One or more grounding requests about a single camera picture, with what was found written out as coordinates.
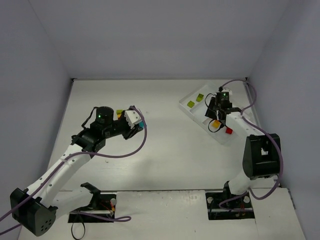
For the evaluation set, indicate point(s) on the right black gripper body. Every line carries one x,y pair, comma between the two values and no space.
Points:
213,111

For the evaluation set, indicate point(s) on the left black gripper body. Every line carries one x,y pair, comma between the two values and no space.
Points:
128,132

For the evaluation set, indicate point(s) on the small yellow brick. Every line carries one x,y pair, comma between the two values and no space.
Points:
216,124

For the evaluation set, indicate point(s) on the green curved brick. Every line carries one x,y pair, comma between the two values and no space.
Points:
199,97

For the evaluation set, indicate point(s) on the red curved brick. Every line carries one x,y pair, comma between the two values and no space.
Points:
228,131

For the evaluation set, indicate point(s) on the small teal brick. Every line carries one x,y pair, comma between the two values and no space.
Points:
141,124

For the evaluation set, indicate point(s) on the green square brick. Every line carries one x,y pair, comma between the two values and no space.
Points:
190,104

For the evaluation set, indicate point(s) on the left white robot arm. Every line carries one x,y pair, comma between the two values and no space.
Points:
37,206

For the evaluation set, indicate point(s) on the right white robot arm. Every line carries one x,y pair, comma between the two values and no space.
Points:
262,157

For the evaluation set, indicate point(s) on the long green brick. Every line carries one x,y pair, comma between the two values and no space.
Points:
119,111

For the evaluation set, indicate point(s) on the white compartment sorting tray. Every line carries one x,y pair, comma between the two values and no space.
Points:
239,98

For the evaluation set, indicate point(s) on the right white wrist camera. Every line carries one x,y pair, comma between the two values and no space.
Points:
225,90

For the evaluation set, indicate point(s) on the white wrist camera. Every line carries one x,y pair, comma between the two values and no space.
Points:
225,90
132,117

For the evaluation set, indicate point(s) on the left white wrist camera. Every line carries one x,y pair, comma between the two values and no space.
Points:
132,117

